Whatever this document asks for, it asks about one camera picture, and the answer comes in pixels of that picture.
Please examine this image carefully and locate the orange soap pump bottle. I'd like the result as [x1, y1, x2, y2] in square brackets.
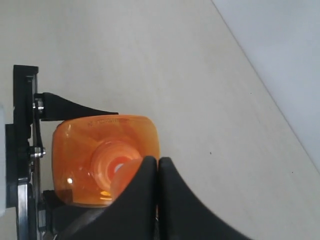
[52, 115, 160, 207]

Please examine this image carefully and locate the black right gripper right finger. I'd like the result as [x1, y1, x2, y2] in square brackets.
[158, 157, 249, 240]

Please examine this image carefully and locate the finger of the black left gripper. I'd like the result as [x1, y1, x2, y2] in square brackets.
[42, 190, 107, 235]

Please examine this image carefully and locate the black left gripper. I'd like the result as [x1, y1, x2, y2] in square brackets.
[4, 65, 119, 240]

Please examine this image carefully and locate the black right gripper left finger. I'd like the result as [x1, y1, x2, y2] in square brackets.
[57, 156, 158, 240]

